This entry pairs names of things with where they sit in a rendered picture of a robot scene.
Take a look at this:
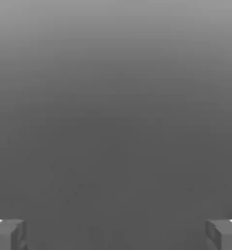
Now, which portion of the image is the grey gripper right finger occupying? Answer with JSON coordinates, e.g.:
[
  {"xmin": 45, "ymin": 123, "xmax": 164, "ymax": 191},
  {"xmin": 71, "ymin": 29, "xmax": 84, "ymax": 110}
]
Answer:
[{"xmin": 205, "ymin": 218, "xmax": 232, "ymax": 250}]

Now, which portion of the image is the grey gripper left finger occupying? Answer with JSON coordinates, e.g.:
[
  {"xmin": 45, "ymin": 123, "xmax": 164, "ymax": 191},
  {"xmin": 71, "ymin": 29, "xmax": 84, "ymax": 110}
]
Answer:
[{"xmin": 0, "ymin": 218, "xmax": 28, "ymax": 250}]

